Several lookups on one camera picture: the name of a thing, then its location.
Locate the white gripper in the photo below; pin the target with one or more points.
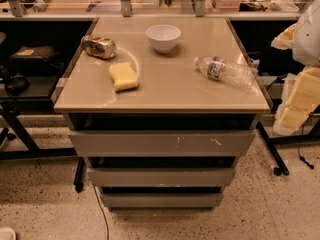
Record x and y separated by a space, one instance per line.
308 41

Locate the grey drawer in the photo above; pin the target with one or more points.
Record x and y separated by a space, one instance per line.
161 143
161 171
161 197

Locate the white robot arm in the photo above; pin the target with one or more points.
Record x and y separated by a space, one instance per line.
306 38

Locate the grey drawer cabinet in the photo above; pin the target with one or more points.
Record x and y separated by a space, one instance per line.
171 95

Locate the grey bottom drawer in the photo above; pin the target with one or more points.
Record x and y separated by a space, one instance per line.
161 197

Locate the grey top drawer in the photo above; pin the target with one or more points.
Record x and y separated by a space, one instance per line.
161 143

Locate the clear plastic water bottle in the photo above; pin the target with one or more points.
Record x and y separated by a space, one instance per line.
221 70

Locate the white bowl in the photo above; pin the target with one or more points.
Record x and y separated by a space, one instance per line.
162 37

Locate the yellow sponge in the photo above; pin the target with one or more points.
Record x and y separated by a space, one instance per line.
124 77

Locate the crushed metallic can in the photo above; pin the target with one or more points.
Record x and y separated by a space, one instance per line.
100 47

